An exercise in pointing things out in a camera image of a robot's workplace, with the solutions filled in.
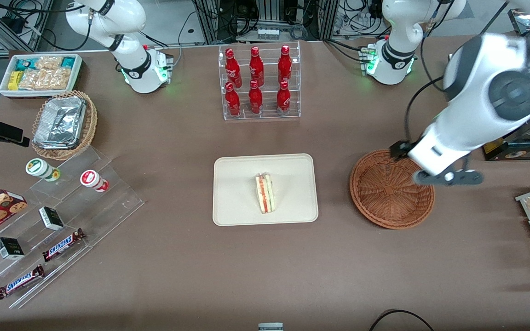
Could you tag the clear acrylic bottle rack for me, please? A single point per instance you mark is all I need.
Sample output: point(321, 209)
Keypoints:
point(267, 115)

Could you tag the aluminium frame rack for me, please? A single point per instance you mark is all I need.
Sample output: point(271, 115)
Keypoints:
point(269, 11)

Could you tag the red soda bottle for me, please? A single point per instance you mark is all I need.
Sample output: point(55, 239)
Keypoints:
point(256, 68)
point(283, 99)
point(233, 69)
point(232, 101)
point(285, 65)
point(255, 99)

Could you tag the Snickers chocolate bar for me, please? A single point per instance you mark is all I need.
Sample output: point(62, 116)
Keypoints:
point(20, 282)
point(62, 245)

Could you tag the triangle sandwich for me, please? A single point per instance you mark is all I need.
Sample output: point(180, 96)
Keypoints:
point(265, 195)

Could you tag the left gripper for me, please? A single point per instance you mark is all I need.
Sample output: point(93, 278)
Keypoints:
point(399, 149)

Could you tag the aluminium foil tray stack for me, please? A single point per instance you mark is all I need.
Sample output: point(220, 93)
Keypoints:
point(60, 122)

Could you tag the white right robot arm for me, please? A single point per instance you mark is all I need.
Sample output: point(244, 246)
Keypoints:
point(131, 69)

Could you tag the beige rectangular tray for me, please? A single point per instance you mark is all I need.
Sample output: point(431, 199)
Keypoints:
point(237, 189)

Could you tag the teal snack pack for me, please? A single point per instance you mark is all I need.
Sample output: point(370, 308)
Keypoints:
point(68, 62)
point(25, 64)

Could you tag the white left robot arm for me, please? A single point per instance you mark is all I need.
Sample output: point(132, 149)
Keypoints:
point(476, 105)

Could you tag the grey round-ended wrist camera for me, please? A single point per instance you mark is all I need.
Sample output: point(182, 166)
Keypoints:
point(463, 177)

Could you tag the yellow snack pack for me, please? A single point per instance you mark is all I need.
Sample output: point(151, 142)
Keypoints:
point(14, 80)

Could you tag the small black carton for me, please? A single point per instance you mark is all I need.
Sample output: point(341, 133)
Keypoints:
point(9, 248)
point(51, 218)

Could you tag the round brown wicker basket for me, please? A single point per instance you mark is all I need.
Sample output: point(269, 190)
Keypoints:
point(384, 197)

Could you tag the oval light wicker basket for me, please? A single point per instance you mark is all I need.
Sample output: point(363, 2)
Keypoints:
point(91, 124)

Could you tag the red-lid white cup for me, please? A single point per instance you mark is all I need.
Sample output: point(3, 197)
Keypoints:
point(92, 179)

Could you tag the white rectangular snack bin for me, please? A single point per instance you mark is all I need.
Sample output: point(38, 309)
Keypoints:
point(77, 73)

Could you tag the black clamp device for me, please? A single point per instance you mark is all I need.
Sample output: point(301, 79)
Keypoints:
point(2, 131)

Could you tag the black appliance with yellow label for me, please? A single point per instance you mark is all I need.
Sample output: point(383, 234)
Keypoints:
point(522, 151)

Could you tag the small grey white box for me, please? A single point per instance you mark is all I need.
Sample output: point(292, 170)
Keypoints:
point(270, 327)

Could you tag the grey power strip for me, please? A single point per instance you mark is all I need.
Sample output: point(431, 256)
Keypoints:
point(267, 33)

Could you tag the clear acrylic stepped display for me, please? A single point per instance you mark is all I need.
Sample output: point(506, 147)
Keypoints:
point(108, 204)

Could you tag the clear cracker pack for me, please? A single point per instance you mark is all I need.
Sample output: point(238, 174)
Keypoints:
point(57, 79)
point(48, 63)
point(30, 80)

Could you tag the green-lid white cup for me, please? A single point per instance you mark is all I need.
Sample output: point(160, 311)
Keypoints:
point(39, 168)

